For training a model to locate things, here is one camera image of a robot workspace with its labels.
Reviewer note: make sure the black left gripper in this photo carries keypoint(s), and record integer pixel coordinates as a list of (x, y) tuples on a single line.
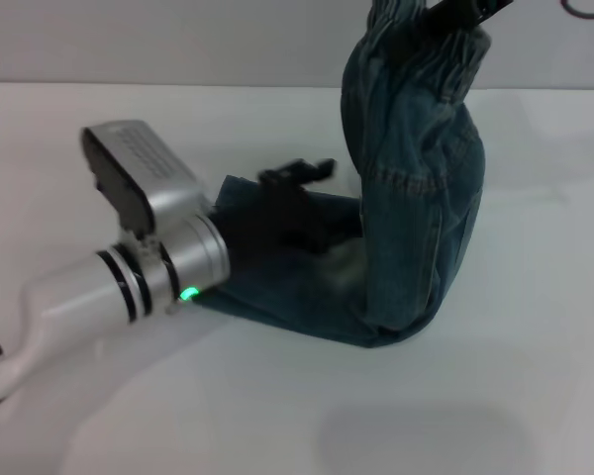
[(262, 218)]

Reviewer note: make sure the blue denim shorts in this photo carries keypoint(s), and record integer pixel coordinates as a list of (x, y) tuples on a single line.
[(401, 222)]

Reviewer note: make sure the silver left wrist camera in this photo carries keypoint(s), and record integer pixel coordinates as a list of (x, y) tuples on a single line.
[(148, 168)]

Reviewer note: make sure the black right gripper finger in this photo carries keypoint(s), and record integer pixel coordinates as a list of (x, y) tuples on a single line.
[(495, 7), (453, 11)]

